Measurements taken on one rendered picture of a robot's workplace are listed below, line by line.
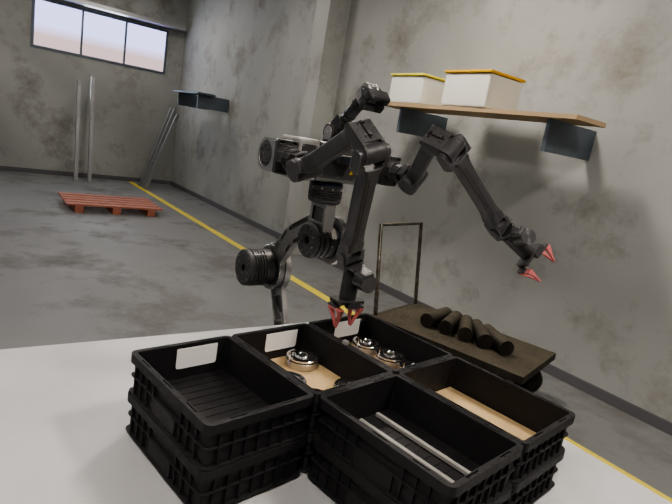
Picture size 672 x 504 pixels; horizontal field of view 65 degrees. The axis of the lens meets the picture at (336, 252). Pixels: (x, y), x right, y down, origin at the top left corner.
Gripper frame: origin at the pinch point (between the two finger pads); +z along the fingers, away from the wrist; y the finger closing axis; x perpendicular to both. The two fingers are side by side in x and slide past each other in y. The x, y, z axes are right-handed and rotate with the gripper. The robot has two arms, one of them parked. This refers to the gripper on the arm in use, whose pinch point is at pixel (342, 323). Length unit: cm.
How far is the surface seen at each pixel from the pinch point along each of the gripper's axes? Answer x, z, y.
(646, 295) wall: 15, 13, 283
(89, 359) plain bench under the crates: 45, 25, -68
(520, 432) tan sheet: -58, 11, 22
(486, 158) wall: 176, -59, 287
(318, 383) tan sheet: -15.0, 11.1, -18.3
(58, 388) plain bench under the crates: 28, 24, -80
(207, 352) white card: 1.5, 4.7, -47.1
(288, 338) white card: 4.8, 5.3, -17.7
